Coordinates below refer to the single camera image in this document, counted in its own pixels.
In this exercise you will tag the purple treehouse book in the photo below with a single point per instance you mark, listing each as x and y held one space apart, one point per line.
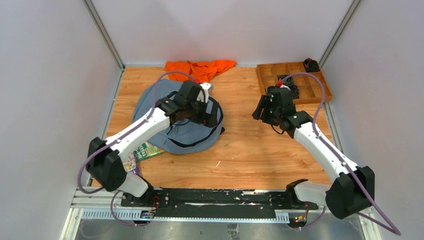
131 165

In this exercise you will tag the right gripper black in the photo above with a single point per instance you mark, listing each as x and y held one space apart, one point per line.
265 102

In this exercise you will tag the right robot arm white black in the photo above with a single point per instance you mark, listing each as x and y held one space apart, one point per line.
352 187

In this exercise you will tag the rolled dark tie middle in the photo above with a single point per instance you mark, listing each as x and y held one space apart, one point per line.
285 79

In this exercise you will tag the rolled dark tie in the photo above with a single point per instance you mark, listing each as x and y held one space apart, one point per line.
285 79
295 92

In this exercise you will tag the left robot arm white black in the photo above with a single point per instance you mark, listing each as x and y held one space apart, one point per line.
105 156

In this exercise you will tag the blue grey backpack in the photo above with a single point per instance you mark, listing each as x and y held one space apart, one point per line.
183 137

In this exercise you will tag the rolled dark tie corner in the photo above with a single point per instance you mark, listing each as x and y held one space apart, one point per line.
310 65

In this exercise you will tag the wooden compartment tray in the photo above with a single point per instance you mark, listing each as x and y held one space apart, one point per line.
309 89

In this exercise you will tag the aluminium frame rail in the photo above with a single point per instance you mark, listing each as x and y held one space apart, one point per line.
104 205

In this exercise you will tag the rolled dark tie lower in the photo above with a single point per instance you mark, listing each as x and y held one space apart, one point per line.
295 92

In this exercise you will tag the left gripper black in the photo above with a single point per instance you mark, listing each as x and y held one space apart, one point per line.
211 114

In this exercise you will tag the orange cloth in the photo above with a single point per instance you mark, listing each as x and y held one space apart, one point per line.
202 71

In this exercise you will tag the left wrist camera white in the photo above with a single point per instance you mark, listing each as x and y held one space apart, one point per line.
204 93

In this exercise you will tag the green treehouse book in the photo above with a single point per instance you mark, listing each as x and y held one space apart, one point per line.
146 151

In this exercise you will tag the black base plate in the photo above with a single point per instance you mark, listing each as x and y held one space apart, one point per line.
217 204

